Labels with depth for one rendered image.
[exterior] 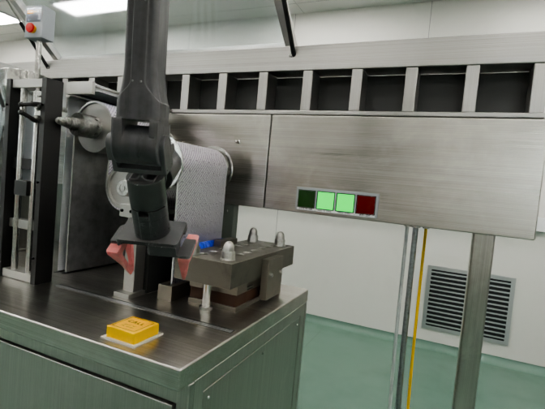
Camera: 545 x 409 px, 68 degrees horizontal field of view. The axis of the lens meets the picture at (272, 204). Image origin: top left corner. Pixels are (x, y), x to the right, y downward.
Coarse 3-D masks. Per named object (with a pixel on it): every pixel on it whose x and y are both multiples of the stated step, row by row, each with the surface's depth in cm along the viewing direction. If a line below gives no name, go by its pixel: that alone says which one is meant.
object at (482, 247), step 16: (480, 240) 118; (480, 256) 118; (480, 272) 118; (480, 288) 118; (464, 304) 121; (480, 304) 118; (464, 320) 120; (480, 320) 118; (464, 336) 120; (480, 336) 118; (464, 352) 120; (480, 352) 118; (464, 368) 120; (464, 384) 120; (464, 400) 120
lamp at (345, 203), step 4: (340, 196) 118; (344, 196) 117; (348, 196) 117; (352, 196) 116; (340, 200) 118; (344, 200) 117; (348, 200) 117; (352, 200) 116; (340, 204) 118; (344, 204) 117; (348, 204) 117; (352, 204) 116; (340, 208) 118; (344, 208) 117; (348, 208) 117; (352, 208) 116; (352, 212) 116
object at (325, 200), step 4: (320, 192) 120; (324, 192) 120; (320, 196) 120; (324, 196) 120; (328, 196) 119; (332, 196) 119; (320, 200) 120; (324, 200) 120; (328, 200) 119; (332, 200) 119; (320, 204) 120; (324, 204) 120; (328, 204) 119; (332, 204) 119; (316, 208) 121; (320, 208) 120; (324, 208) 120; (328, 208) 119; (332, 208) 119
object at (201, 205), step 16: (176, 192) 103; (192, 192) 108; (208, 192) 116; (224, 192) 123; (176, 208) 103; (192, 208) 109; (208, 208) 116; (192, 224) 110; (208, 224) 117; (208, 240) 118
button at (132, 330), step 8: (128, 320) 80; (136, 320) 81; (144, 320) 81; (112, 328) 76; (120, 328) 76; (128, 328) 76; (136, 328) 76; (144, 328) 77; (152, 328) 79; (112, 336) 76; (120, 336) 75; (128, 336) 74; (136, 336) 74; (144, 336) 77
